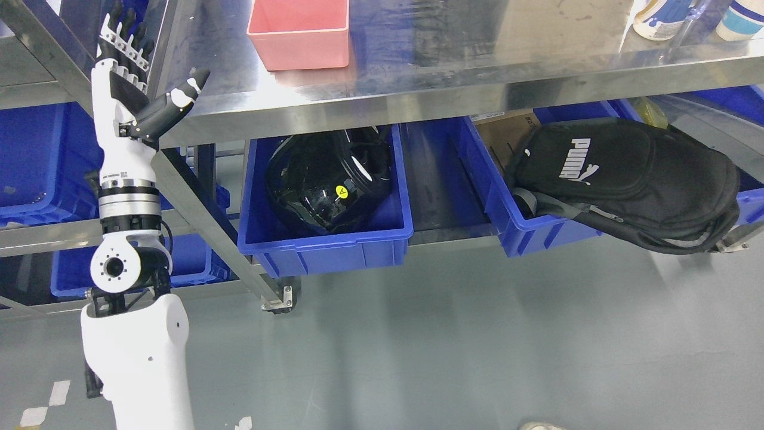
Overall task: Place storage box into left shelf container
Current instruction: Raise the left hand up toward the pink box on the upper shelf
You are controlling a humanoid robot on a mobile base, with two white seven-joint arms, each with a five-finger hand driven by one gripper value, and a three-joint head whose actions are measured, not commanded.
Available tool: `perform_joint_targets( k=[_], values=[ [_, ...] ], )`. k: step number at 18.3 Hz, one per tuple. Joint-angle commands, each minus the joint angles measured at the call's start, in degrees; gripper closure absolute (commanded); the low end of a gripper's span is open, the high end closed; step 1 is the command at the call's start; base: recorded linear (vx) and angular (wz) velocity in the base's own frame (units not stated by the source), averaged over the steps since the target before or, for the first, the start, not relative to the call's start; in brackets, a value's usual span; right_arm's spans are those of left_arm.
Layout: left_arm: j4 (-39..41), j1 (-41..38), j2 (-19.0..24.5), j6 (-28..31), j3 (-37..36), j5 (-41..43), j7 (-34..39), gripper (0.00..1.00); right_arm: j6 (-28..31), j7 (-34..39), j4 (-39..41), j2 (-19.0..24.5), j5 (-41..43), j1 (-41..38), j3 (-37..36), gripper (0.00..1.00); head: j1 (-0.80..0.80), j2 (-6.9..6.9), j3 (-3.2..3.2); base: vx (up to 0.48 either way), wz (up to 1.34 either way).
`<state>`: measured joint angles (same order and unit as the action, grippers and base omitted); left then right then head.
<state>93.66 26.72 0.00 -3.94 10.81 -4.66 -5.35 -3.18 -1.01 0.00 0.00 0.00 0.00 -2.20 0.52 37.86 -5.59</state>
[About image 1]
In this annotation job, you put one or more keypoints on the stainless steel table frame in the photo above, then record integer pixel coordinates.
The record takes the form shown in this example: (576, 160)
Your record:
(411, 61)

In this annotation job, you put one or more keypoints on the blue bin with backpack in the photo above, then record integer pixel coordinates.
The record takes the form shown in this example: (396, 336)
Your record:
(517, 235)

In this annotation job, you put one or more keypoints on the white teal container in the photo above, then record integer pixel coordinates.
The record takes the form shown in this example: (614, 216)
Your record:
(743, 20)

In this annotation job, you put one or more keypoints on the blue bin left upper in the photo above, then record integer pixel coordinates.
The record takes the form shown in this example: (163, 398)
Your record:
(46, 153)

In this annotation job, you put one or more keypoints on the blue bin left lower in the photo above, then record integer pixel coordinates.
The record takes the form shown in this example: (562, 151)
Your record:
(195, 263)

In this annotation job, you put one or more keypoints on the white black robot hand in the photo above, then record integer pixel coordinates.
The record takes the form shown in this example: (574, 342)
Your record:
(128, 123)

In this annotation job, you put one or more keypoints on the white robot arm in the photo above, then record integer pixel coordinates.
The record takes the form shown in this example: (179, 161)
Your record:
(134, 330)

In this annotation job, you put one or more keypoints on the pink plastic storage box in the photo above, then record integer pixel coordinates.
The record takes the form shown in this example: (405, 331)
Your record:
(300, 35)

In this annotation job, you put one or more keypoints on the white blue bottle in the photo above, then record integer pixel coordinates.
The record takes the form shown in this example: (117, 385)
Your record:
(661, 20)

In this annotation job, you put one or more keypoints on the cardboard box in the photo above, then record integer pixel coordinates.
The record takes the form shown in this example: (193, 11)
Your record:
(503, 132)

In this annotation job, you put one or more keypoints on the black Puma backpack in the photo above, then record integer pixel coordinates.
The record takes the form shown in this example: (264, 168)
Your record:
(658, 189)

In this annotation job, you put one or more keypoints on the black glossy helmet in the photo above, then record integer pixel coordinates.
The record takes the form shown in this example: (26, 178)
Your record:
(321, 184)

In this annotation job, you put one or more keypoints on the blue bin with helmet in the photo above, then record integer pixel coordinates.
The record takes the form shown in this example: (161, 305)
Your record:
(381, 242)

